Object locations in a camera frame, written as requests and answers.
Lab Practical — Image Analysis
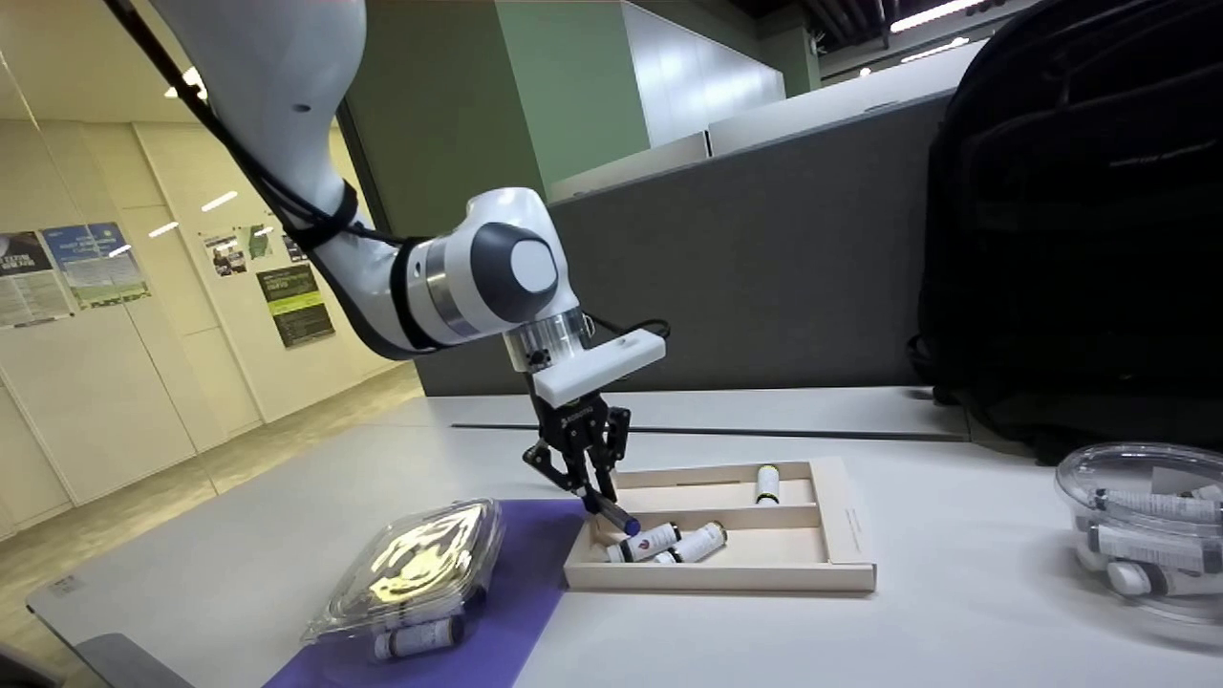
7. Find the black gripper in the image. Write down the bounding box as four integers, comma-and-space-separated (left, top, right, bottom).
522, 389, 636, 515

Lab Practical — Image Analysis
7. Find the white marker cap piece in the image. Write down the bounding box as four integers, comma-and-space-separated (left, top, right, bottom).
653, 515, 729, 566
618, 515, 685, 566
750, 461, 788, 510

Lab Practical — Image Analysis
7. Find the wooden compartment tray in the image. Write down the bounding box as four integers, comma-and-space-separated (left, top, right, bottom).
561, 459, 882, 599

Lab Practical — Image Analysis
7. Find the white marker in container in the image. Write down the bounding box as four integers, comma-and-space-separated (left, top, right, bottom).
368, 613, 472, 665

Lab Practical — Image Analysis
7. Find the white marker in bowl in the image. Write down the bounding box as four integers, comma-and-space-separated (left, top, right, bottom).
1076, 520, 1223, 582

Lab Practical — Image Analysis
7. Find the purple mat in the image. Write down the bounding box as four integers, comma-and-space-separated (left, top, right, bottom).
261, 498, 594, 688

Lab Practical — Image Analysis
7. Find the white small parts pile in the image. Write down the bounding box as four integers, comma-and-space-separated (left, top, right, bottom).
306, 498, 509, 643

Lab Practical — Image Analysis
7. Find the grey desk partition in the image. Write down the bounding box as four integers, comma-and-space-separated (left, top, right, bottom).
418, 50, 979, 397

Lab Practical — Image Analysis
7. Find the black backpack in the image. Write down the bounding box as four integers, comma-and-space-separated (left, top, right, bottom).
911, 0, 1223, 465

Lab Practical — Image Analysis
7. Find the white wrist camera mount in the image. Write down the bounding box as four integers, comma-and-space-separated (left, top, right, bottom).
506, 308, 669, 411

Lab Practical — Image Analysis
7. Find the dark green wall poster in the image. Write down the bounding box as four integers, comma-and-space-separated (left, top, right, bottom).
258, 261, 342, 352

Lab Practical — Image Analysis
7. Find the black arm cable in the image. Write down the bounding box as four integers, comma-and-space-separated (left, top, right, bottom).
108, 0, 425, 362

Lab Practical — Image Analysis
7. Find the small photo wall poster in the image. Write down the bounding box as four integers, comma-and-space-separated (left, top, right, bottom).
202, 231, 253, 279

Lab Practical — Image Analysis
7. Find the blue green wall poster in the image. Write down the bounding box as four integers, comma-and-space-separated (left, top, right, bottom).
41, 218, 152, 312

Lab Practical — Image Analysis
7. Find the grey wall poster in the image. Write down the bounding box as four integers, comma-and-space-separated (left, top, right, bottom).
0, 231, 82, 331

